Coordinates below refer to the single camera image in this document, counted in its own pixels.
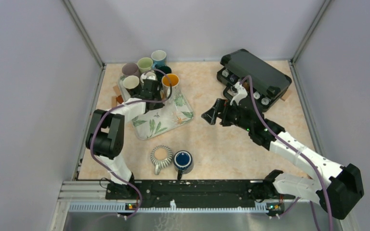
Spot lilac purple mug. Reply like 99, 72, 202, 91
121, 63, 141, 77

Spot wooden blocks beside tray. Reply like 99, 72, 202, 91
111, 85, 124, 107

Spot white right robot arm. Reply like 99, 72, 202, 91
201, 98, 364, 220

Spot white floral tray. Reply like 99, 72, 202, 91
131, 87, 194, 140

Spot navy blue mug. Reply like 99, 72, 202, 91
173, 150, 194, 180

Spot black mug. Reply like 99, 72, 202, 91
123, 75, 141, 96

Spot black poker chip case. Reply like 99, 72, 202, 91
216, 49, 292, 112

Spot striped grey white mug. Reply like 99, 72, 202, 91
150, 145, 173, 175

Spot light blue mug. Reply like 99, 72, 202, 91
151, 50, 167, 69

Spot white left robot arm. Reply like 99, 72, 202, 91
85, 79, 165, 199

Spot clear floral glass jar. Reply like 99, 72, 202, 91
162, 74, 180, 105

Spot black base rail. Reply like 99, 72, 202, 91
105, 180, 294, 208

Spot wooden block behind case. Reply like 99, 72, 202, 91
280, 89, 292, 102

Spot light green mug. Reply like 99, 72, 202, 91
137, 57, 154, 74

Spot white ribbed mug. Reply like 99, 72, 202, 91
140, 71, 157, 82

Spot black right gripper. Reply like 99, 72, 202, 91
201, 98, 252, 132

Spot dark green mug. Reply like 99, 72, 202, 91
156, 66, 172, 77

